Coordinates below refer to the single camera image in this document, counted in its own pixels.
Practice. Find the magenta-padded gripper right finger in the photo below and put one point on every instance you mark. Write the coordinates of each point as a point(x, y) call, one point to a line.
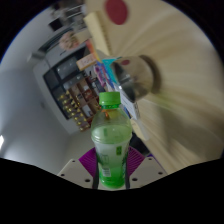
point(148, 171)

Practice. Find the flat round red coaster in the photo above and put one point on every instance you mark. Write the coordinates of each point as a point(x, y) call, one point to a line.
point(116, 10)

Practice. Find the small steel cup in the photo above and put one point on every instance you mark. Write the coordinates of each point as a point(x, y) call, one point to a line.
point(135, 78)

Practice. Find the tan standing card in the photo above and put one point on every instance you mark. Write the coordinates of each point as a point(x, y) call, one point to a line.
point(86, 62)

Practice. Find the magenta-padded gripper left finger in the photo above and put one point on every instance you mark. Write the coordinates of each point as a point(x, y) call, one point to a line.
point(75, 171)

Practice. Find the pink flowers in white pot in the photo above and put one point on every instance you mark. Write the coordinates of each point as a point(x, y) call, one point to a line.
point(69, 40)

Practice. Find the teal book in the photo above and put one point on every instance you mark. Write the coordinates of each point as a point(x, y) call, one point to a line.
point(109, 70)

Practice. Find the white booklet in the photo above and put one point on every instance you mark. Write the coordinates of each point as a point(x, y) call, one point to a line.
point(130, 105)

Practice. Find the green drink bottle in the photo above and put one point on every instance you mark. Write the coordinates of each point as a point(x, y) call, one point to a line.
point(111, 133)

